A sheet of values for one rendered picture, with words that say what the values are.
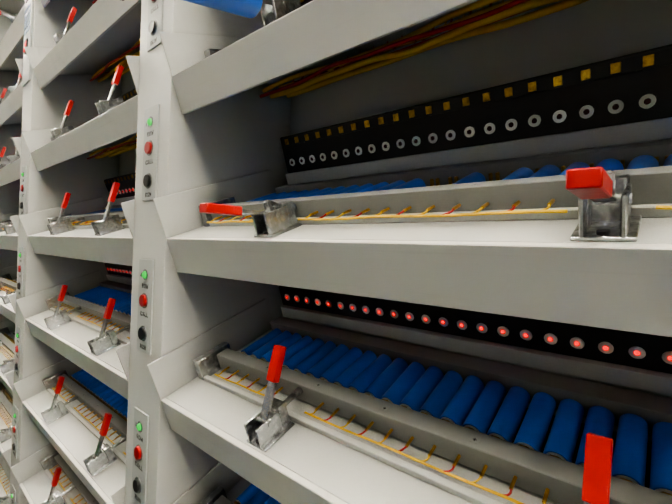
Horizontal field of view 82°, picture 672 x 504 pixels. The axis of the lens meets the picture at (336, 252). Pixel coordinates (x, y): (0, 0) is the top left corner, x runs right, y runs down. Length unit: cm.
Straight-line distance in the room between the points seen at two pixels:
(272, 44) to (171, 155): 20
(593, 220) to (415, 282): 11
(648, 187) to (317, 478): 31
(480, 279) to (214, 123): 43
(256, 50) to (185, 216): 22
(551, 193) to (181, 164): 42
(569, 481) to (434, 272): 16
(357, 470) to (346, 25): 36
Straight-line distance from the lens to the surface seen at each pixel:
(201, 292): 55
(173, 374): 55
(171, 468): 60
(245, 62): 45
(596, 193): 19
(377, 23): 34
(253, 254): 38
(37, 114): 123
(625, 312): 24
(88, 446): 93
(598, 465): 28
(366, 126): 50
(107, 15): 85
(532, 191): 28
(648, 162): 34
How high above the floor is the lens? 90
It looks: level
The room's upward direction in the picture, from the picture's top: 2 degrees clockwise
